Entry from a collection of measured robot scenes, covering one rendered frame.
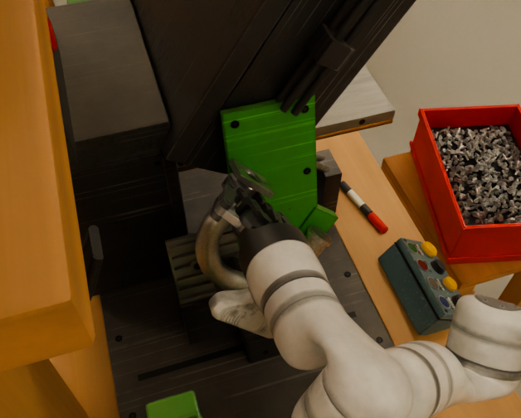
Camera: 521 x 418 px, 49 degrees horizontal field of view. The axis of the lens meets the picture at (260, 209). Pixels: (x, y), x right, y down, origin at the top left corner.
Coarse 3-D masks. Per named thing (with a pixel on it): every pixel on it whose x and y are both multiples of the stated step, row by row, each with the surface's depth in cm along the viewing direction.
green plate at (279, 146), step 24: (288, 96) 68; (312, 96) 68; (240, 120) 67; (264, 120) 68; (288, 120) 69; (312, 120) 70; (240, 144) 69; (264, 144) 70; (288, 144) 71; (312, 144) 72; (264, 168) 72; (288, 168) 73; (312, 168) 74; (288, 192) 75; (312, 192) 76; (288, 216) 77
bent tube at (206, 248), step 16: (240, 176) 66; (256, 176) 71; (272, 192) 69; (208, 224) 70; (224, 224) 70; (208, 240) 71; (208, 256) 72; (208, 272) 74; (224, 272) 75; (240, 272) 78; (224, 288) 77; (240, 288) 77
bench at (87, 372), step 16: (96, 304) 95; (96, 320) 93; (96, 336) 91; (80, 352) 90; (96, 352) 90; (64, 368) 88; (80, 368) 88; (96, 368) 88; (80, 384) 86; (96, 384) 86; (112, 384) 86; (80, 400) 85; (96, 400) 85; (112, 400) 85; (96, 416) 83; (112, 416) 83
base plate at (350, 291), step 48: (192, 192) 107; (336, 240) 100; (144, 288) 94; (336, 288) 94; (144, 336) 89; (240, 336) 89; (384, 336) 89; (144, 384) 84; (192, 384) 84; (240, 384) 84; (288, 384) 84
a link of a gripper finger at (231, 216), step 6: (234, 204) 61; (216, 210) 60; (222, 210) 60; (228, 210) 60; (234, 210) 61; (222, 216) 60; (228, 216) 60; (234, 216) 60; (234, 222) 60; (240, 222) 60; (240, 228) 60
